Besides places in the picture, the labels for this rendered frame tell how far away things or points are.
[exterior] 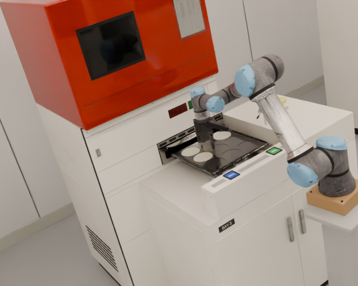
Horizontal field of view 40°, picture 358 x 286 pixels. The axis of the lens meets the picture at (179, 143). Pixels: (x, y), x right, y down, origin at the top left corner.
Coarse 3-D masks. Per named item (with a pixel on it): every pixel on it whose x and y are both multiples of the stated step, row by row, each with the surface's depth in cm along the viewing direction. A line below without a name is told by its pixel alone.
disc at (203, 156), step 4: (204, 152) 259; (208, 152) 258; (196, 156) 257; (200, 156) 256; (204, 156) 255; (208, 156) 254; (212, 156) 253; (196, 160) 253; (200, 160) 252; (204, 160) 251
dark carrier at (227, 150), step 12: (216, 132) 278; (192, 144) 271; (216, 144) 264; (228, 144) 261; (240, 144) 258; (252, 144) 255; (180, 156) 261; (192, 156) 258; (216, 156) 252; (228, 156) 249; (240, 156) 246; (204, 168) 244; (216, 168) 241
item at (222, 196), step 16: (256, 160) 228; (272, 160) 224; (240, 176) 217; (256, 176) 221; (272, 176) 227; (288, 176) 233; (208, 192) 213; (224, 192) 213; (240, 192) 218; (256, 192) 224; (208, 208) 220; (224, 208) 215
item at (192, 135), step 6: (216, 120) 282; (222, 120) 283; (192, 132) 275; (180, 138) 271; (186, 138) 272; (168, 144) 268; (174, 144) 268; (162, 150) 265; (162, 156) 266; (162, 162) 268; (168, 162) 269
